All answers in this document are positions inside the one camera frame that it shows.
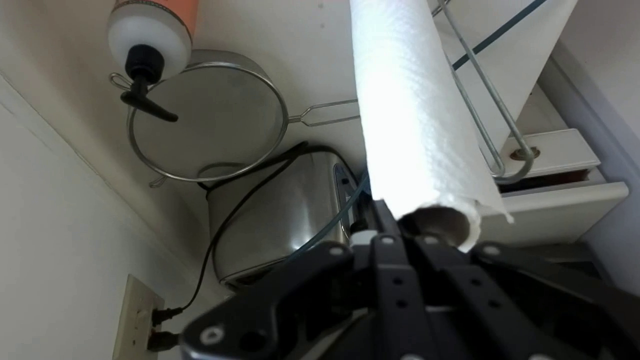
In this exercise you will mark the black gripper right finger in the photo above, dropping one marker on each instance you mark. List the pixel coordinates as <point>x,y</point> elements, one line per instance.
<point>533,306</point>

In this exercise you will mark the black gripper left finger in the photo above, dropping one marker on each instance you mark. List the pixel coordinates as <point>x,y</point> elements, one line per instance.
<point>320,306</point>

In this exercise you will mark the white paper towel roll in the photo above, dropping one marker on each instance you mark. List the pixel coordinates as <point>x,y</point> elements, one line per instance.
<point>413,120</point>

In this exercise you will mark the stainless steel toaster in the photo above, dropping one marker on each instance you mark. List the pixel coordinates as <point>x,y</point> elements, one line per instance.
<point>281,213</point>

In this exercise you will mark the metal mesh strainer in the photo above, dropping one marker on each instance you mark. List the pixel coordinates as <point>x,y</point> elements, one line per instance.
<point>206,126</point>

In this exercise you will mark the hand soap bottle black pump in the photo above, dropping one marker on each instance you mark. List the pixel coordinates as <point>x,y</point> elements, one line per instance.
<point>150,40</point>

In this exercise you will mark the white wall outlet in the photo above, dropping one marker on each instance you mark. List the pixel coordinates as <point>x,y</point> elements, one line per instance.
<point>133,313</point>

